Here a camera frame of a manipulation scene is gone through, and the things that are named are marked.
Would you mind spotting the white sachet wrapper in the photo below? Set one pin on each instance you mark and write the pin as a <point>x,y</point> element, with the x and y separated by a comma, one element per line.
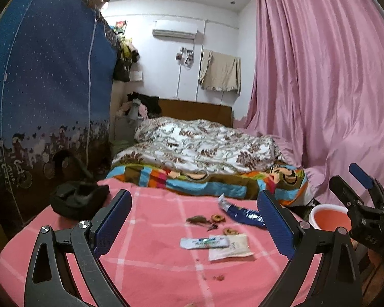
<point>198,243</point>

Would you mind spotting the white air conditioner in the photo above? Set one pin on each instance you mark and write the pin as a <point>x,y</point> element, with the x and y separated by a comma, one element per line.
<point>174,34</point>

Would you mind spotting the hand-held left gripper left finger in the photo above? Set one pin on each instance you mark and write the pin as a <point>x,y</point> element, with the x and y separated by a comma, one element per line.
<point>112,220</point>

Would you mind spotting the wooden headboard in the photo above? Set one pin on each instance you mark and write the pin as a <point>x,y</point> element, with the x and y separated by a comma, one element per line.
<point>195,110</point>

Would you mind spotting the white packet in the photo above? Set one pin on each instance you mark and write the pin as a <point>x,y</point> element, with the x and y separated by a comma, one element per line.
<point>230,250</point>

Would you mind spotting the wall poster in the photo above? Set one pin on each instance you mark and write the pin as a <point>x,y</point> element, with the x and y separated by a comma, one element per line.
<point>120,27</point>

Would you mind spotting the colourful cartoon blanket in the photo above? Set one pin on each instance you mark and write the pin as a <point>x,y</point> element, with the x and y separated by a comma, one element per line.
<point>192,185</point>

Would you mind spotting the orange bucket with white rim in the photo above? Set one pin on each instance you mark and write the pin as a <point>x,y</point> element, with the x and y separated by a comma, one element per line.
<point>329,219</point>

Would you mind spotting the hanging clothes bundle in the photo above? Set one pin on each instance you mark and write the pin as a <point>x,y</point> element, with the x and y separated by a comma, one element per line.
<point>129,49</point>

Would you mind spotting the small dark scrap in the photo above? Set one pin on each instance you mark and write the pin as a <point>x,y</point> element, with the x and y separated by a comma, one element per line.
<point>211,227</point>

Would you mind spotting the white paper sheet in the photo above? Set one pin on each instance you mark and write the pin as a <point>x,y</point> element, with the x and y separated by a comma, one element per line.
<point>137,75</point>

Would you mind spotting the black bag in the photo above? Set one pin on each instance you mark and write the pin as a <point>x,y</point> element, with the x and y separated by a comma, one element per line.
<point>73,198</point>

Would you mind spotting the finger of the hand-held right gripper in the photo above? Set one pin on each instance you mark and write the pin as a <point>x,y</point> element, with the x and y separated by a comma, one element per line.
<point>344,192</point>
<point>361,176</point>

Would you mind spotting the white torn wrapper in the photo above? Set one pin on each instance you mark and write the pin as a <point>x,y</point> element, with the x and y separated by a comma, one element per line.
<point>223,202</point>

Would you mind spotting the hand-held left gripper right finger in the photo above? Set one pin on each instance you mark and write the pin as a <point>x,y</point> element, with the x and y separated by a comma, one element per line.
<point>276,227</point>

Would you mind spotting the beige hanging towel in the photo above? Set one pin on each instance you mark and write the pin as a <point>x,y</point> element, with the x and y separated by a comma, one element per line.
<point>220,70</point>

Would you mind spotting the pile of clothes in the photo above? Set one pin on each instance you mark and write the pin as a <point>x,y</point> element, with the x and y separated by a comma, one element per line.
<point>147,102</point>

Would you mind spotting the pale nightstand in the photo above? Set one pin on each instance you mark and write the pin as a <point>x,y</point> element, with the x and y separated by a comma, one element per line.
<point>123,128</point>

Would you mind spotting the floral quilt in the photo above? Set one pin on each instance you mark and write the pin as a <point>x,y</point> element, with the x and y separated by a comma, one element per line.
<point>195,147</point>

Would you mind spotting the pink plaid blanket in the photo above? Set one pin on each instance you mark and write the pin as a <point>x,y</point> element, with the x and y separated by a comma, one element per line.
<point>166,271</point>

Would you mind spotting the blue dotted fabric wardrobe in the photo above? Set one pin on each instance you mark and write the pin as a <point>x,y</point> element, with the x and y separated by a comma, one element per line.
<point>51,70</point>

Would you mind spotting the pink curtain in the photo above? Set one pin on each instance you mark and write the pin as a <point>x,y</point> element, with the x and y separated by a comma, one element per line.
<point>307,70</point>

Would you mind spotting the dark hanging bag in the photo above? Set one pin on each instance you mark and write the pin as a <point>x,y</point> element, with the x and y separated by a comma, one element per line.
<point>122,70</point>

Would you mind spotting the blue foil wrapper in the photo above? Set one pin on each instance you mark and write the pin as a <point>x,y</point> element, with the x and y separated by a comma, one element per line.
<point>246,216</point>

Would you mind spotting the small wall pictures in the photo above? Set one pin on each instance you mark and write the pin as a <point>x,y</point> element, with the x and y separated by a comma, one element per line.
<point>185,56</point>

